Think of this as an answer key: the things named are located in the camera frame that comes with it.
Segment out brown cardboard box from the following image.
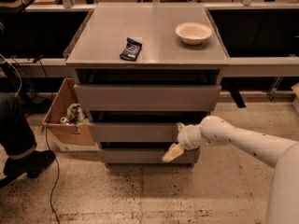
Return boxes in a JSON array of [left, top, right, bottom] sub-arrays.
[[42, 77, 98, 151]]

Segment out green white crumpled trash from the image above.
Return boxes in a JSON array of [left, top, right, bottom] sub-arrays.
[[60, 103, 89, 124]]

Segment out black floor cable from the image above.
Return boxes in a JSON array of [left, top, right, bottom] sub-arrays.
[[45, 119, 62, 224]]

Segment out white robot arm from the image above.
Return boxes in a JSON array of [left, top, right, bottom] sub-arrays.
[[163, 116, 299, 224]]

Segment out grey bottom drawer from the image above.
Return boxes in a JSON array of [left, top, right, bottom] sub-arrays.
[[99, 148, 200, 164]]

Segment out black shoe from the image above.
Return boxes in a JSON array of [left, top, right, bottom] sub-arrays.
[[4, 150, 55, 178]]

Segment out dark blue snack packet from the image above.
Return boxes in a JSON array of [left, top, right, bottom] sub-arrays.
[[120, 37, 142, 61]]

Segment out grey drawer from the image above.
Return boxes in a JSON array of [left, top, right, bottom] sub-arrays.
[[89, 122, 179, 143], [74, 85, 221, 112], [99, 148, 200, 164]]

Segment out person leg dark trousers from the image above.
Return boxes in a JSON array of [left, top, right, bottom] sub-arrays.
[[0, 92, 36, 160]]

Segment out white paper bowl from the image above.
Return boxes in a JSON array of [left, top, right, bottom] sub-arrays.
[[175, 22, 212, 45]]

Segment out grey drawer cabinet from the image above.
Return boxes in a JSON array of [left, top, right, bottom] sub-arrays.
[[65, 2, 231, 169]]

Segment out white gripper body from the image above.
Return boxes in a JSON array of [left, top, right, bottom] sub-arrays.
[[178, 125, 202, 150]]

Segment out grey top drawer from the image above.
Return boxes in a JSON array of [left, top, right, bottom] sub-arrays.
[[74, 85, 221, 112]]

